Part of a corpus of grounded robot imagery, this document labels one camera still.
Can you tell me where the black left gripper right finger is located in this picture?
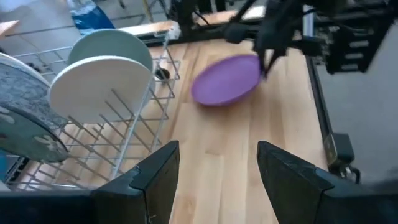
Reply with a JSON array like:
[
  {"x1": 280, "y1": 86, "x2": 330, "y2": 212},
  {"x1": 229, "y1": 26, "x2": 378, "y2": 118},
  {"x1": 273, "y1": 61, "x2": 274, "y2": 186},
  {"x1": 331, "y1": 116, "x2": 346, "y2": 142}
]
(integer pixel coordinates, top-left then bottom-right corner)
[{"x1": 257, "y1": 141, "x2": 398, "y2": 224}]

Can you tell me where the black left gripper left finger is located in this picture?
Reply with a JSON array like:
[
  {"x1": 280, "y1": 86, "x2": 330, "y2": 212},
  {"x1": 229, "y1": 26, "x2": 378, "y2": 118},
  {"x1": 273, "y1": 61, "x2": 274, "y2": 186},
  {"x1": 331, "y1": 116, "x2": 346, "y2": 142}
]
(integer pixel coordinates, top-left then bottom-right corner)
[{"x1": 0, "y1": 140, "x2": 180, "y2": 224}]

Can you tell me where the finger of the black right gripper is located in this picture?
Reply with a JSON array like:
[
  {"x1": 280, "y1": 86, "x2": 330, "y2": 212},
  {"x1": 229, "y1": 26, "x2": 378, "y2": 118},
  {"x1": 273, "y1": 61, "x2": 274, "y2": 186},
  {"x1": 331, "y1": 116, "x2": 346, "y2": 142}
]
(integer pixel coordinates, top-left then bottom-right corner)
[
  {"x1": 258, "y1": 51, "x2": 267, "y2": 78},
  {"x1": 266, "y1": 49, "x2": 282, "y2": 75}
]

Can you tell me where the purple plate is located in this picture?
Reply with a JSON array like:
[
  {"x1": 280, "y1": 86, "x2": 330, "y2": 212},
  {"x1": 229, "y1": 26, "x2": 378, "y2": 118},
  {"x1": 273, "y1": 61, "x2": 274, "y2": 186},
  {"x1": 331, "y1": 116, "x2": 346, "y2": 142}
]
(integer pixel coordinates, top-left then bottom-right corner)
[{"x1": 190, "y1": 54, "x2": 264, "y2": 107}]

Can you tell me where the large plain blue plate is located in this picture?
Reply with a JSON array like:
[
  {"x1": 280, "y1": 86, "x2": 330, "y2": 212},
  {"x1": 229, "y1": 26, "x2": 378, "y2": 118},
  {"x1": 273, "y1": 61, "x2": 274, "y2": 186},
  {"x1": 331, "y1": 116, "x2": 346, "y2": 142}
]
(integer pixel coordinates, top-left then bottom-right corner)
[{"x1": 0, "y1": 151, "x2": 9, "y2": 183}]

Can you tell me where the off-white plate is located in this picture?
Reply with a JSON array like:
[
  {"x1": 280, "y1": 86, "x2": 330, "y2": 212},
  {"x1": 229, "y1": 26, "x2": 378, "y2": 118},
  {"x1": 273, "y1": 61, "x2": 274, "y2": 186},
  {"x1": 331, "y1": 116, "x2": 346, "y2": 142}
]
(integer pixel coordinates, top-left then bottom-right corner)
[{"x1": 48, "y1": 55, "x2": 155, "y2": 124}]

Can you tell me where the grey lace-patterned plate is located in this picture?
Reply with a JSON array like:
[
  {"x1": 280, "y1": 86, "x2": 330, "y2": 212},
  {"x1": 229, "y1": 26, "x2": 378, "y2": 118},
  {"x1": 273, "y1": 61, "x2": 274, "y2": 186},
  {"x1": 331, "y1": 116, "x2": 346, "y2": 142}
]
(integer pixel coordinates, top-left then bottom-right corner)
[{"x1": 0, "y1": 52, "x2": 69, "y2": 131}]

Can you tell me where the light teal plate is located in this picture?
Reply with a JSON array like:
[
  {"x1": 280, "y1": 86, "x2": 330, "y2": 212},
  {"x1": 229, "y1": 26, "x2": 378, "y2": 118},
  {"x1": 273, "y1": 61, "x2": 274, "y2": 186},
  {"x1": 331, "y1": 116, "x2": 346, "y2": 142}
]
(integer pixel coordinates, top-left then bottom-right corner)
[{"x1": 67, "y1": 29, "x2": 155, "y2": 74}]

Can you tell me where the grey wire dish rack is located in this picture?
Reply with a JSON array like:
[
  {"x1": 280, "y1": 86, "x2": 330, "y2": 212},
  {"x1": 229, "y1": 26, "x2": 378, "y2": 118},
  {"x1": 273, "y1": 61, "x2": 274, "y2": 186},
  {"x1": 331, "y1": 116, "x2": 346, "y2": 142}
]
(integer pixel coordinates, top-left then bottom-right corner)
[{"x1": 0, "y1": 29, "x2": 182, "y2": 191}]

